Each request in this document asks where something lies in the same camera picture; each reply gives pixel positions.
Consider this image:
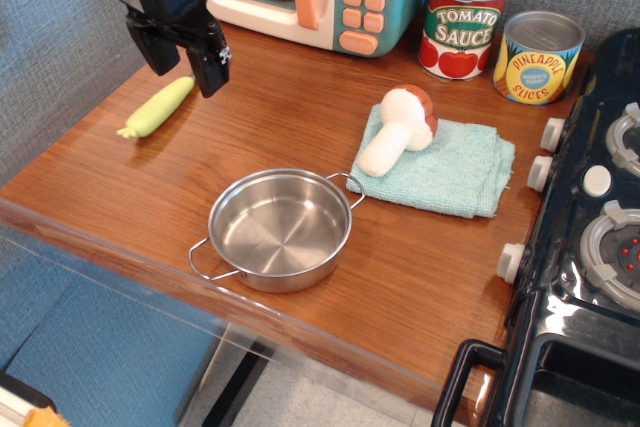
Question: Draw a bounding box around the orange object in corner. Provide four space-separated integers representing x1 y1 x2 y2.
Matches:
0 371 71 427

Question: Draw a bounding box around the pineapple slices can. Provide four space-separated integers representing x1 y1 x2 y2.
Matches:
493 11 585 106

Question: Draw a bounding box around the light blue folded cloth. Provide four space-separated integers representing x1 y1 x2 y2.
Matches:
347 120 516 219

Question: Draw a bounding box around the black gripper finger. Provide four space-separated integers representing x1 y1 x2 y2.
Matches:
127 20 180 76
187 46 230 98

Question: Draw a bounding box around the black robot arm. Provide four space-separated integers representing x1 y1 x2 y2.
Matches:
121 0 231 98

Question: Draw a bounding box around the tomato sauce can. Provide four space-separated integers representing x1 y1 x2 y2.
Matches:
419 0 506 80

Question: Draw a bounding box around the spoon with green handle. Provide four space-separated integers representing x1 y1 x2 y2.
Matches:
117 76 195 139

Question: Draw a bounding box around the plush white brown mushroom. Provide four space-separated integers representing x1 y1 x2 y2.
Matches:
357 84 439 177

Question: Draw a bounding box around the black toy stove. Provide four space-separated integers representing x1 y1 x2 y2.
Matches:
432 28 639 426

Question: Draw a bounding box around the stainless steel pan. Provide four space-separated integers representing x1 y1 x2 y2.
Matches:
188 168 366 294

